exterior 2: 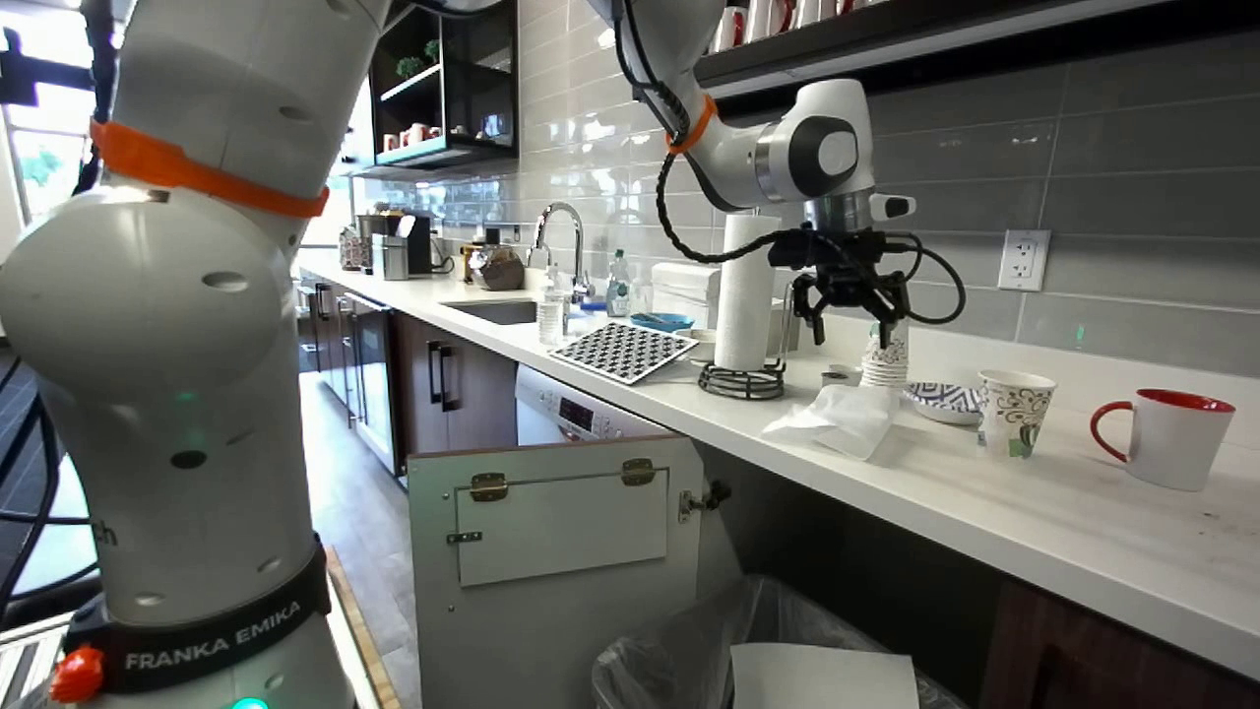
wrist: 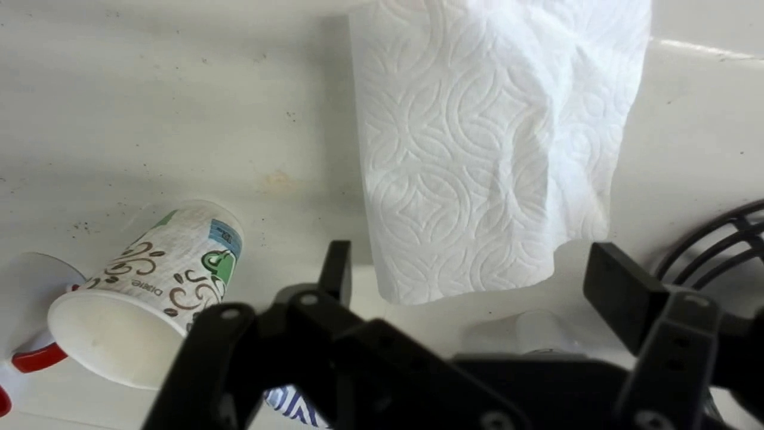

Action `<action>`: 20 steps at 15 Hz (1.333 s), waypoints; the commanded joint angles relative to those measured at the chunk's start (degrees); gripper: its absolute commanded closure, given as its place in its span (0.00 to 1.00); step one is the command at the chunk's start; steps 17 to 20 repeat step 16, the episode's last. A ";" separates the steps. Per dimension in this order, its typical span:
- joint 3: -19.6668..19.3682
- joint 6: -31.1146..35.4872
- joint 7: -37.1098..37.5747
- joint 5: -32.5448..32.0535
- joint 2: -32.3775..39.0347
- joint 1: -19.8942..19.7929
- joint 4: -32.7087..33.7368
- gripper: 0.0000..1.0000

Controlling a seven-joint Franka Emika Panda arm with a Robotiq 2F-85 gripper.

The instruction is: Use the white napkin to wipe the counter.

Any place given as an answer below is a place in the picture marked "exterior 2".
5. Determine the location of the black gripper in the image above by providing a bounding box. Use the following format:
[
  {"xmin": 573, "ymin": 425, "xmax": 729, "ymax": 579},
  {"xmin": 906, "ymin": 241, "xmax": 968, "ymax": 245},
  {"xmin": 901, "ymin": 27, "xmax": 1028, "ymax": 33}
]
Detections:
[{"xmin": 791, "ymin": 224, "xmax": 913, "ymax": 353}]

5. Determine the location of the tall patterned paper cup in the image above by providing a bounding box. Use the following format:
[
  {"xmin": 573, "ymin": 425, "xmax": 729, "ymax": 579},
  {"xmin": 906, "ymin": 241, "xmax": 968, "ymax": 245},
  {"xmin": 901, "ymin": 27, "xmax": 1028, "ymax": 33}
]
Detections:
[{"xmin": 859, "ymin": 319, "xmax": 913, "ymax": 399}]

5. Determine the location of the small patterned bowl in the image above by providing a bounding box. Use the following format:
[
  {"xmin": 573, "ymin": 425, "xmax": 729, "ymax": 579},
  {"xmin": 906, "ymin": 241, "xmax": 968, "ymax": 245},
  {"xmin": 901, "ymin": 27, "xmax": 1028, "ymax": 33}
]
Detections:
[{"xmin": 897, "ymin": 377, "xmax": 986, "ymax": 433}]

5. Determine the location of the blue bowl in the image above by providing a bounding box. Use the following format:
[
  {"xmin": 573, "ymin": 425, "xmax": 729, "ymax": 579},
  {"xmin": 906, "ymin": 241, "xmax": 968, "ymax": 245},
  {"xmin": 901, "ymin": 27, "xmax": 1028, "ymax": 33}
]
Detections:
[{"xmin": 624, "ymin": 306, "xmax": 695, "ymax": 333}]

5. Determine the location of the black white checker board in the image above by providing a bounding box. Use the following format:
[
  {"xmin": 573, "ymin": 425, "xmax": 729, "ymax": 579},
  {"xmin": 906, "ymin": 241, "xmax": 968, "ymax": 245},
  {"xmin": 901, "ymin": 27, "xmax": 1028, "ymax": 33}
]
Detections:
[{"xmin": 545, "ymin": 319, "xmax": 706, "ymax": 391}]

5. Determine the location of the soap bottle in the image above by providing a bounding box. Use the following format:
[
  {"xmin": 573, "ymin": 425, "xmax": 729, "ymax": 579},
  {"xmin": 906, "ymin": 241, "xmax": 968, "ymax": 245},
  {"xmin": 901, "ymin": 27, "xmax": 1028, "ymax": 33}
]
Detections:
[{"xmin": 603, "ymin": 245, "xmax": 637, "ymax": 319}]

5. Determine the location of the steel dishwasher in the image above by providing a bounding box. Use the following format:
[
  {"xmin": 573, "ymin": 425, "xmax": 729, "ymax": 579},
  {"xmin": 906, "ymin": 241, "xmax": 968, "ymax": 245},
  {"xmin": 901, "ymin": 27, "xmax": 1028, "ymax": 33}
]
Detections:
[{"xmin": 511, "ymin": 363, "xmax": 661, "ymax": 451}]

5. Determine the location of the clear plastic water bottle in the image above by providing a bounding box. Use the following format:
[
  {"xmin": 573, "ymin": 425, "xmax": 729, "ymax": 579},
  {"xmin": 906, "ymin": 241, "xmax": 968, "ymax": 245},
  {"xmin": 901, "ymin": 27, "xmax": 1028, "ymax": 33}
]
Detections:
[{"xmin": 536, "ymin": 264, "xmax": 580, "ymax": 350}]

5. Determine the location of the chrome faucet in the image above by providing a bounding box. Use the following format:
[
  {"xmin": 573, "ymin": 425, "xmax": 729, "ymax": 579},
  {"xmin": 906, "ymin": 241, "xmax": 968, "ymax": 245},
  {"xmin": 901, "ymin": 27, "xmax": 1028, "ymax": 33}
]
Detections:
[{"xmin": 526, "ymin": 197, "xmax": 590, "ymax": 286}]

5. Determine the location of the white mug red inside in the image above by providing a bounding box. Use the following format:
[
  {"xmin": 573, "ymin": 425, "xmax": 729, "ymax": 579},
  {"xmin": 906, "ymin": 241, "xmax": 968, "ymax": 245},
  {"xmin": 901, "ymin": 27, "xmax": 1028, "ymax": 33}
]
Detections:
[{"xmin": 1087, "ymin": 383, "xmax": 1241, "ymax": 495}]

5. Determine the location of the kitchen sink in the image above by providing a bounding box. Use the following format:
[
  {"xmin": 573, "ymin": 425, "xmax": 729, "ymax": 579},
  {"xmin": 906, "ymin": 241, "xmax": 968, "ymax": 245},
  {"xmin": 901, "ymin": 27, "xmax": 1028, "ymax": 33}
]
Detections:
[{"xmin": 439, "ymin": 291, "xmax": 541, "ymax": 332}]

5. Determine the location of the open cabinet door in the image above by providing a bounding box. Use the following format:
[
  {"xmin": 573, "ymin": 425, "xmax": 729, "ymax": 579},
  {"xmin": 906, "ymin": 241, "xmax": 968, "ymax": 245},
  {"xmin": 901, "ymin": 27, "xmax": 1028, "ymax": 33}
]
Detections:
[{"xmin": 402, "ymin": 433, "xmax": 712, "ymax": 709}]

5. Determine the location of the grey trash bin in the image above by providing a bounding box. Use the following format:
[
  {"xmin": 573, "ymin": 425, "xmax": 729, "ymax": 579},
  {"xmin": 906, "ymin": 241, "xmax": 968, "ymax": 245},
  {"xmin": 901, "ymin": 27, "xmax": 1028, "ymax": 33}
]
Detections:
[{"xmin": 585, "ymin": 567, "xmax": 977, "ymax": 709}]

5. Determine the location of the dark lower cabinet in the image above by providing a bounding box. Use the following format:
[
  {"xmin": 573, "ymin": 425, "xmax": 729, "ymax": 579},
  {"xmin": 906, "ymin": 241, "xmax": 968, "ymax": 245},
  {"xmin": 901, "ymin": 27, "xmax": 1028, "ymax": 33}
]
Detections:
[{"xmin": 389, "ymin": 306, "xmax": 523, "ymax": 461}]

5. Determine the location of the brown wooden lower cabinet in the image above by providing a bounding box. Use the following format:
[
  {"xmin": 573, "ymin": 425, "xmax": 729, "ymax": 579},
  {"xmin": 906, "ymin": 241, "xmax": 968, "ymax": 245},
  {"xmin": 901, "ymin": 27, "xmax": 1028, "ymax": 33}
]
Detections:
[{"xmin": 979, "ymin": 579, "xmax": 1260, "ymax": 709}]

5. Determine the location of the coffee machine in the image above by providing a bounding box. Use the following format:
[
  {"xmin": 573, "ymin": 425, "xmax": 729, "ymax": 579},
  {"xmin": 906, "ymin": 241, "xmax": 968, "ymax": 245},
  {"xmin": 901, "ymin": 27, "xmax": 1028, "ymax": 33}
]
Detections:
[{"xmin": 351, "ymin": 206, "xmax": 435, "ymax": 282}]

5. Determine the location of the white wall outlet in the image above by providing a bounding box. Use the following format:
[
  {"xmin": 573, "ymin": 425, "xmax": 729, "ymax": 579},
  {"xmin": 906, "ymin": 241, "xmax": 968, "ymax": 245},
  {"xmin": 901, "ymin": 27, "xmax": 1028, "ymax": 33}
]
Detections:
[{"xmin": 993, "ymin": 224, "xmax": 1056, "ymax": 295}]

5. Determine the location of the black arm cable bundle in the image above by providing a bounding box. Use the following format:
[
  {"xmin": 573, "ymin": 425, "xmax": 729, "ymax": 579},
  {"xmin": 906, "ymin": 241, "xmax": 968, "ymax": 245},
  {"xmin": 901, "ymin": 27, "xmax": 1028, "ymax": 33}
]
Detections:
[{"xmin": 610, "ymin": 0, "xmax": 968, "ymax": 332}]

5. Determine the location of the dark wall shelf with mugs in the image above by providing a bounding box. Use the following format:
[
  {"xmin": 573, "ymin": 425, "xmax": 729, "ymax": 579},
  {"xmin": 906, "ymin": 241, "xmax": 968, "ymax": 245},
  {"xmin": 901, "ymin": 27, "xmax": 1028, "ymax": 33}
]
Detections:
[{"xmin": 688, "ymin": 0, "xmax": 1260, "ymax": 110}]

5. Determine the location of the open black wall cabinet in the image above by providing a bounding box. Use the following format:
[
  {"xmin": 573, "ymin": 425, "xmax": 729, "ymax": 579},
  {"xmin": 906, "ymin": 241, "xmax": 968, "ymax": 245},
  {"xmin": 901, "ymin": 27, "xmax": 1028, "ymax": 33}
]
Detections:
[{"xmin": 364, "ymin": 0, "xmax": 523, "ymax": 172}]

